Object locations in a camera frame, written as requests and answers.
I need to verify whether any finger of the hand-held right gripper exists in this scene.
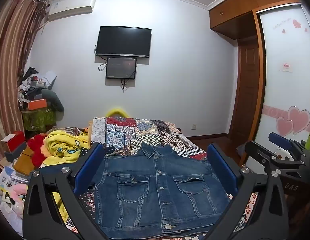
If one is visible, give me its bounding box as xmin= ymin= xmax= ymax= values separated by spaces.
xmin=268 ymin=132 xmax=308 ymax=153
xmin=236 ymin=141 xmax=306 ymax=173

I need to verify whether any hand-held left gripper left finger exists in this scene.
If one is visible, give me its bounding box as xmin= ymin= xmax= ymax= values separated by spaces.
xmin=22 ymin=142 xmax=109 ymax=240

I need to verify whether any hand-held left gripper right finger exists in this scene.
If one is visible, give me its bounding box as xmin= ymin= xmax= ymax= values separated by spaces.
xmin=205 ymin=142 xmax=288 ymax=240

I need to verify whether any blue denim jacket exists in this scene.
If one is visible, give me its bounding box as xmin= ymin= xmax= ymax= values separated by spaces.
xmin=91 ymin=142 xmax=232 ymax=239

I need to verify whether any yellow cartoon blanket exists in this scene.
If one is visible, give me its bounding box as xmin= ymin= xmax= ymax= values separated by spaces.
xmin=40 ymin=129 xmax=93 ymax=223

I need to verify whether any patchwork printed bedspread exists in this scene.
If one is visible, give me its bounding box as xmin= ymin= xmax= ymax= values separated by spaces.
xmin=55 ymin=116 xmax=260 ymax=240

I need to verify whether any red plush toy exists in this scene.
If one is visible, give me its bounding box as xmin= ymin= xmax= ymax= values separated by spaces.
xmin=27 ymin=134 xmax=49 ymax=168

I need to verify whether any wooden room door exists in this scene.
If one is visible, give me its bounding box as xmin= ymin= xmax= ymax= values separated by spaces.
xmin=229 ymin=36 xmax=261 ymax=143

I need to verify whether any brown cardboard box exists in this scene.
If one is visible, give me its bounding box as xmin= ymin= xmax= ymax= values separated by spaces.
xmin=13 ymin=146 xmax=36 ymax=176

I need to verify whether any yellow curved hoop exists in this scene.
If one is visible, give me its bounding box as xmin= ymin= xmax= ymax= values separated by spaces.
xmin=106 ymin=107 xmax=131 ymax=118

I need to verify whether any green patterned cloth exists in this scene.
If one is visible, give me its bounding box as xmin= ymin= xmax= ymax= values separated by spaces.
xmin=21 ymin=107 xmax=57 ymax=132

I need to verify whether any pink plush toy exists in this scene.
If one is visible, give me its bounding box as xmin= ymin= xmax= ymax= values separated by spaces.
xmin=10 ymin=184 xmax=29 ymax=203

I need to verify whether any grey box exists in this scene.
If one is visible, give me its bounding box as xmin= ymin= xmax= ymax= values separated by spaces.
xmin=5 ymin=141 xmax=28 ymax=163

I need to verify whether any dark green bag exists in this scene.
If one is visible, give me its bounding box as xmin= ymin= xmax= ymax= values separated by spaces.
xmin=41 ymin=90 xmax=64 ymax=113

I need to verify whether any red and white box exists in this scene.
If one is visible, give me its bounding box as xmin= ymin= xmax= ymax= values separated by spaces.
xmin=0 ymin=131 xmax=25 ymax=153

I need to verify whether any orange box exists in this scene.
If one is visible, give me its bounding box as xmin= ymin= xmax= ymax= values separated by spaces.
xmin=28 ymin=99 xmax=48 ymax=110

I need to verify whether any pile of mixed clutter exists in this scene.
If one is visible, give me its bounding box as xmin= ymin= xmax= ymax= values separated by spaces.
xmin=18 ymin=67 xmax=58 ymax=105

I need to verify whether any wooden wardrobe cabinet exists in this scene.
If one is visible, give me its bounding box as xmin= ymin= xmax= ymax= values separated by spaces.
xmin=208 ymin=0 xmax=303 ymax=40

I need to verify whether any brown striped curtain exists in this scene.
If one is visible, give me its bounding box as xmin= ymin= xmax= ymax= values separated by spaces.
xmin=0 ymin=0 xmax=49 ymax=160

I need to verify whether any white air conditioner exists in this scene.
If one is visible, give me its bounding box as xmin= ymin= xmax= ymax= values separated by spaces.
xmin=47 ymin=0 xmax=96 ymax=20

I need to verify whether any black television cable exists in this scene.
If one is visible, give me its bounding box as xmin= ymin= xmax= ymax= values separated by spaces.
xmin=98 ymin=57 xmax=108 ymax=72

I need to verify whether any small black wall monitor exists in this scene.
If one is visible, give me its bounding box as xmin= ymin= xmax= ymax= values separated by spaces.
xmin=106 ymin=57 xmax=137 ymax=80

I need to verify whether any wall-mounted black television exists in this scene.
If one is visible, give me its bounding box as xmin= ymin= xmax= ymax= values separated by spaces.
xmin=95 ymin=26 xmax=152 ymax=58

